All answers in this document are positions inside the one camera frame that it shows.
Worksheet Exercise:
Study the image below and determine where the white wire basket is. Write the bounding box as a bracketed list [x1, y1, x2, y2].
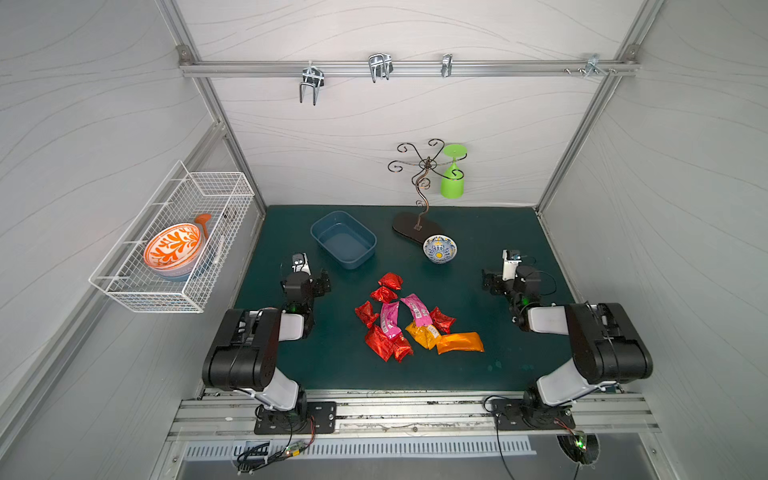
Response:
[89, 161, 254, 314]

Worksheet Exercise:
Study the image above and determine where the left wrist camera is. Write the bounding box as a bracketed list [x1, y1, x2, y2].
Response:
[291, 253, 311, 275]

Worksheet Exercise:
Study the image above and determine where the pink tea bag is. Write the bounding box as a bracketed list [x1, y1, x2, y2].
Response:
[379, 300, 401, 339]
[401, 294, 433, 327]

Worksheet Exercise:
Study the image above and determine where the black metal cup stand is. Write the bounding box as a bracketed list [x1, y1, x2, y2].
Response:
[387, 138, 451, 245]

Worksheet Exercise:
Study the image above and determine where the orange foil tea bag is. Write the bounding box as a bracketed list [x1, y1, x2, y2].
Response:
[437, 332, 485, 355]

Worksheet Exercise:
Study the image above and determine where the orange spoon in basket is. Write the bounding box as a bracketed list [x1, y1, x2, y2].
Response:
[194, 213, 212, 240]

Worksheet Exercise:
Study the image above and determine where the green plastic goblet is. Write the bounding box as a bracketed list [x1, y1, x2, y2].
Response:
[440, 144, 468, 200]

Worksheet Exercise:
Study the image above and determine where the large red tea bag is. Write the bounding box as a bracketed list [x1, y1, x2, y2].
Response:
[365, 325, 394, 362]

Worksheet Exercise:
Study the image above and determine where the blue yellow patterned bowl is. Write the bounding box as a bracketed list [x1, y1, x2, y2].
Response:
[422, 234, 458, 264]

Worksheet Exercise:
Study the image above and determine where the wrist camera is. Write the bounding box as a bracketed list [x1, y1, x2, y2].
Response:
[501, 249, 522, 282]
[291, 253, 311, 275]

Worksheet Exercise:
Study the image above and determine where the metal bracket right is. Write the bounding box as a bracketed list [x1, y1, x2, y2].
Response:
[563, 54, 618, 79]

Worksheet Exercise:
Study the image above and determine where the yellow foil tea bag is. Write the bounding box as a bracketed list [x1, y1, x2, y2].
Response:
[406, 322, 441, 350]

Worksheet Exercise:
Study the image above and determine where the small red tea bag bottom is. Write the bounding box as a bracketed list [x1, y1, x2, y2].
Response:
[391, 334, 414, 363]

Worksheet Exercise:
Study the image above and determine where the orange white patterned bowl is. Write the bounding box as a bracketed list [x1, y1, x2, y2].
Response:
[143, 223, 205, 278]

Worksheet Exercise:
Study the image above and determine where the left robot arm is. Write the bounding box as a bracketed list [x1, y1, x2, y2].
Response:
[201, 269, 331, 412]

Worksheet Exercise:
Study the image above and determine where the metal double hook left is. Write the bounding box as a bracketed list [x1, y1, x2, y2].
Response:
[299, 65, 325, 106]

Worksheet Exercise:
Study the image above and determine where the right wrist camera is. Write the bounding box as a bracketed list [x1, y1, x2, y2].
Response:
[501, 249, 522, 282]

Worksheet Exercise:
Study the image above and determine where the metal hook centre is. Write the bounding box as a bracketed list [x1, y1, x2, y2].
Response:
[368, 53, 394, 83]

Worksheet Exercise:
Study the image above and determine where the aluminium top rail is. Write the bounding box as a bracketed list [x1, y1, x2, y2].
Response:
[180, 59, 641, 80]

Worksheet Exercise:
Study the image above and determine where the small metal clip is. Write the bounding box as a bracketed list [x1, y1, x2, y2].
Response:
[441, 54, 453, 78]

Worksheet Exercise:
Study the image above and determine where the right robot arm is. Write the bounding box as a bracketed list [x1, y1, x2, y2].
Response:
[482, 261, 654, 411]

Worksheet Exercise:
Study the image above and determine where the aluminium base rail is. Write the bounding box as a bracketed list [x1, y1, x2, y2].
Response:
[166, 389, 661, 441]

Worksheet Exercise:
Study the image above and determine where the red tea bag top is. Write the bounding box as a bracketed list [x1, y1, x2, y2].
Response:
[378, 272, 403, 291]

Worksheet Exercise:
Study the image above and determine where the blue plastic storage box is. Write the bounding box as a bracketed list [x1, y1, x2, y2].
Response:
[310, 210, 377, 270]

